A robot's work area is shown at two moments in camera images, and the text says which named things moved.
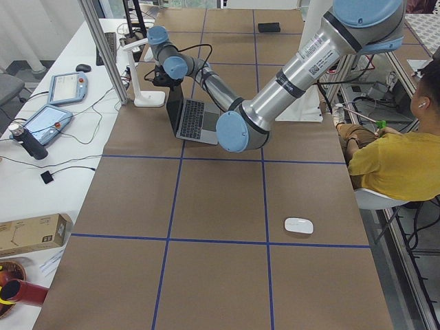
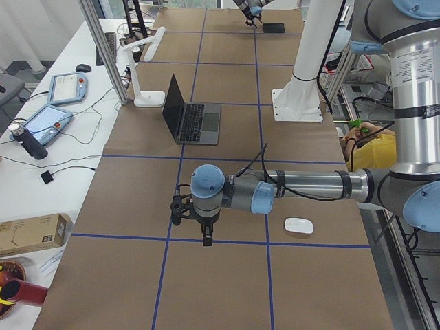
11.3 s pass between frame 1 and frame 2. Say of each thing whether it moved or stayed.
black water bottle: stayed
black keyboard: stayed
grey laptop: stayed
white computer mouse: stayed
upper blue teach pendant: stayed
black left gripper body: moved
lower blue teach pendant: stayed
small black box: moved
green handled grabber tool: moved
